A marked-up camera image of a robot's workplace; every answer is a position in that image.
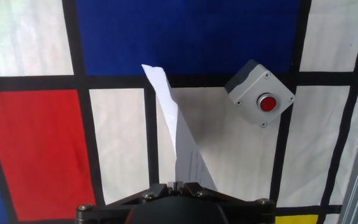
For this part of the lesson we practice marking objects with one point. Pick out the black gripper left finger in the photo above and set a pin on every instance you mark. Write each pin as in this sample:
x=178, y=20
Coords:
x=104, y=214

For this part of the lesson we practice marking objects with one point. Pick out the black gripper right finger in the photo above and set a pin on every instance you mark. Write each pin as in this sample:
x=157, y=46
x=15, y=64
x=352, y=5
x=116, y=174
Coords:
x=247, y=214

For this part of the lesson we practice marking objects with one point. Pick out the white paper sheet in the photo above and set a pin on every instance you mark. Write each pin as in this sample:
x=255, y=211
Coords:
x=188, y=161

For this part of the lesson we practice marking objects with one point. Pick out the grey red button box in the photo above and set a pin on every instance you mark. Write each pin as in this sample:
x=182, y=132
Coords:
x=259, y=88

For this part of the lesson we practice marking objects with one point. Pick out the colour block tablecloth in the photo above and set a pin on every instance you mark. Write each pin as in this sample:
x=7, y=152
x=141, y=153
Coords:
x=182, y=31

